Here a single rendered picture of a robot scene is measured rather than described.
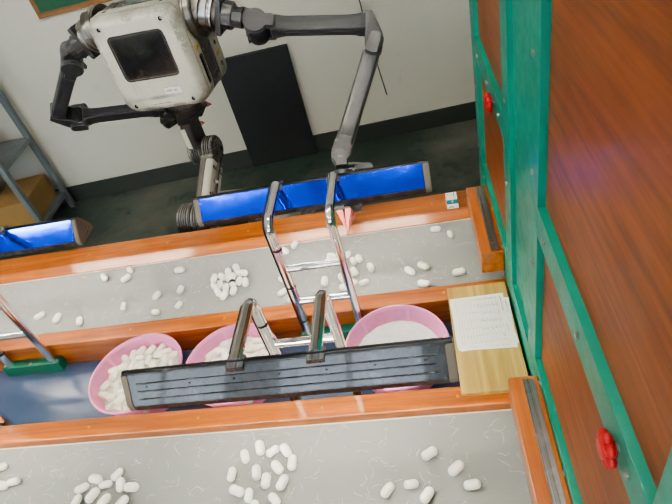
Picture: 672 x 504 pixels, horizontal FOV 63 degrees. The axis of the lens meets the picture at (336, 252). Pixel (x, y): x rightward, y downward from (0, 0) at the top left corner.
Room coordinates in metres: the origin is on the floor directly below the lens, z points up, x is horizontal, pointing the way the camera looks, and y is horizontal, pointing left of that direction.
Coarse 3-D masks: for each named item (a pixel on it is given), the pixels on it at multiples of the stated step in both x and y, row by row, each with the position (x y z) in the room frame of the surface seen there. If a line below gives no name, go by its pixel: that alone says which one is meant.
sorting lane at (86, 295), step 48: (384, 240) 1.33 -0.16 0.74; (432, 240) 1.26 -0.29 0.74; (0, 288) 1.69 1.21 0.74; (48, 288) 1.60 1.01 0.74; (96, 288) 1.52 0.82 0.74; (144, 288) 1.44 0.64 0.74; (192, 288) 1.37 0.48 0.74; (240, 288) 1.30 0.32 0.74; (336, 288) 1.18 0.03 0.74; (384, 288) 1.12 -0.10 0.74
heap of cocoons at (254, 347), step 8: (224, 344) 1.09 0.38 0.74; (248, 344) 1.08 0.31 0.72; (256, 344) 1.07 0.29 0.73; (216, 352) 1.07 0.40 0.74; (224, 352) 1.06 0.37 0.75; (248, 352) 1.04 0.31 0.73; (256, 352) 1.02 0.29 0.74; (264, 352) 1.01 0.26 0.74; (208, 360) 1.05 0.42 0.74; (216, 360) 1.04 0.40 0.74
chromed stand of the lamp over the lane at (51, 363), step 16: (0, 304) 1.25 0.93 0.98; (16, 320) 1.25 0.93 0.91; (0, 336) 1.28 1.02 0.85; (16, 336) 1.26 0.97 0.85; (32, 336) 1.25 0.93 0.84; (0, 352) 1.29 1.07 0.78; (48, 352) 1.26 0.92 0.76; (16, 368) 1.28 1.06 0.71; (32, 368) 1.27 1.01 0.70; (48, 368) 1.25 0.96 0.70; (64, 368) 1.25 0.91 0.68
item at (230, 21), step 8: (216, 0) 1.88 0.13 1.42; (224, 0) 1.92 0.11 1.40; (216, 8) 1.88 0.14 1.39; (224, 8) 1.89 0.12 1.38; (232, 8) 1.89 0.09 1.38; (240, 8) 1.89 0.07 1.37; (216, 16) 1.88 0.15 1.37; (224, 16) 1.88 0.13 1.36; (232, 16) 1.88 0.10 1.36; (240, 16) 1.87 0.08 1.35; (216, 24) 1.88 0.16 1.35; (224, 24) 1.88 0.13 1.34; (232, 24) 1.88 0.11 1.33; (240, 24) 1.87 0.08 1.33; (216, 32) 1.89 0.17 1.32
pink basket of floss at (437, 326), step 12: (372, 312) 1.02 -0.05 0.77; (384, 312) 1.02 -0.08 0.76; (408, 312) 1.00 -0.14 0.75; (420, 312) 0.98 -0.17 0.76; (360, 324) 1.00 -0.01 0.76; (372, 324) 1.00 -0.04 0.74; (432, 324) 0.94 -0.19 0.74; (348, 336) 0.96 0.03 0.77; (360, 336) 0.98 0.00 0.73; (444, 336) 0.88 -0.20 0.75; (432, 384) 0.81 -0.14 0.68
